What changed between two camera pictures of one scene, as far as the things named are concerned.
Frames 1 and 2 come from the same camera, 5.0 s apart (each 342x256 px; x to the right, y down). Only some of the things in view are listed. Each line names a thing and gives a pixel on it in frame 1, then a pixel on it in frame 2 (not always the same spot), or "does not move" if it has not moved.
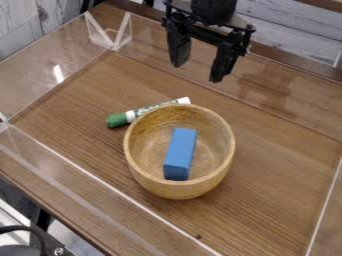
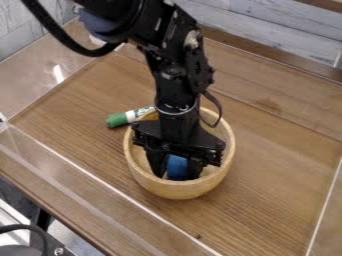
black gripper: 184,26 -> 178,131
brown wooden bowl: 145,149 does not move
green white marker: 121,118 does not move
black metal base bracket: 43,245 does not move
